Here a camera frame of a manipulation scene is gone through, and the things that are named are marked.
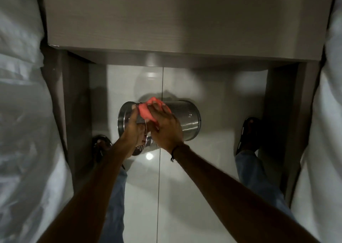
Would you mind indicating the person's left hand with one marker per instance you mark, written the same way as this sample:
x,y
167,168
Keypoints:
x,y
132,134

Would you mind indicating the person's right hand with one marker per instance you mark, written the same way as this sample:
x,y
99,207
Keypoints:
x,y
167,132

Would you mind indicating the person's left fingers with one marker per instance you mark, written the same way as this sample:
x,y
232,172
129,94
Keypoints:
x,y
137,122

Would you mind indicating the person's right fingers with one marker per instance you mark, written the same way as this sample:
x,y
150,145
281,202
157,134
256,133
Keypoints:
x,y
160,113

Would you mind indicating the pink cleaning cloth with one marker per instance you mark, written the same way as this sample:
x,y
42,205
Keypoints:
x,y
146,111

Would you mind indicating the perforated steel waste bin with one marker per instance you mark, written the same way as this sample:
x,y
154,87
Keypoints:
x,y
187,120

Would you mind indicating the person's left forearm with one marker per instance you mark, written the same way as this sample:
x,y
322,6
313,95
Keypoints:
x,y
90,192

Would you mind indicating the person's right forearm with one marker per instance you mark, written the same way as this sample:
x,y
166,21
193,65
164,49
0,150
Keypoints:
x,y
235,197

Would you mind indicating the black wrist band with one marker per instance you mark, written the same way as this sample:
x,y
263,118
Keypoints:
x,y
178,147

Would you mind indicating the person's left black sandal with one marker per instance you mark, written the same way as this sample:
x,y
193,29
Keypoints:
x,y
100,145

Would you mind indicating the person's black sandal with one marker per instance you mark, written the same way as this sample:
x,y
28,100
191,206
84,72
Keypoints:
x,y
248,133
100,145

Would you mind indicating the person's right black sandal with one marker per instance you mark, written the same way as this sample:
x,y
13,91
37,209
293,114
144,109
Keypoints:
x,y
248,133

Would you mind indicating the person's left jeans leg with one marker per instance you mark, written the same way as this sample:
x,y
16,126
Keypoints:
x,y
116,210

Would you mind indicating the person's jeans leg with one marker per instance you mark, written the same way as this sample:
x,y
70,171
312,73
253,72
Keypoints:
x,y
116,210
256,176

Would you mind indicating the grey wooden bedside table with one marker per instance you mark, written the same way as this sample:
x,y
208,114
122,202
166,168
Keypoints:
x,y
184,21

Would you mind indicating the white bedding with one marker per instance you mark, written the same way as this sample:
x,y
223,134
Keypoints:
x,y
324,144
26,117

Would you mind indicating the person's right jeans leg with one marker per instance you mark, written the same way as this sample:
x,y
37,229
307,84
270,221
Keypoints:
x,y
256,176

